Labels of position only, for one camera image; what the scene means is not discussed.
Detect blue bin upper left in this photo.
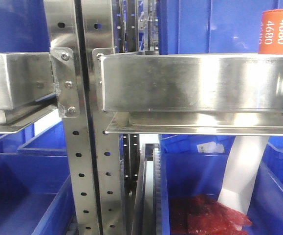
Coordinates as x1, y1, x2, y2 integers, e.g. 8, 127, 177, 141
0, 0, 50, 53

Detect steel shelf beam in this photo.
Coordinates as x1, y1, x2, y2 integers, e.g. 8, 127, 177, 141
94, 53, 283, 136
0, 52, 57, 134

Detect blue bin behind lower left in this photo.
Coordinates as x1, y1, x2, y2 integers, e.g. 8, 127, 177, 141
18, 121, 67, 156

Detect orange cylindrical capacitor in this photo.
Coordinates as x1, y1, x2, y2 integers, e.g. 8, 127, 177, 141
259, 9, 283, 55

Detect blue bin upper right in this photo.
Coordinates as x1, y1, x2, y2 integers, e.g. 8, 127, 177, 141
157, 0, 283, 55

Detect left steel shelf beam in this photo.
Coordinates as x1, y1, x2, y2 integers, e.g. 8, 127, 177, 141
0, 52, 57, 134

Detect right steel shelf beam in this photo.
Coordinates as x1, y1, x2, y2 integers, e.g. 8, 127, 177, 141
94, 53, 283, 136

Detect red plastic bags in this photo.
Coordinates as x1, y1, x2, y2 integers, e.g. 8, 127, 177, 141
169, 194, 252, 235

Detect steel corner bracket plate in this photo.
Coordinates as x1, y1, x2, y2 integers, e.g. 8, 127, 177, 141
49, 47, 80, 118

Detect right perforated steel upright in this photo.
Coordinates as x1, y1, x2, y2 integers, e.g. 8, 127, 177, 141
81, 0, 127, 235

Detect left perforated steel upright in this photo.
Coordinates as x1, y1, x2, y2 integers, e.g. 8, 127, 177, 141
44, 0, 101, 235

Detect perforated steel upright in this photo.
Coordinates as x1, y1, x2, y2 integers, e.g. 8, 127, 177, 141
44, 0, 101, 235
81, 0, 127, 235

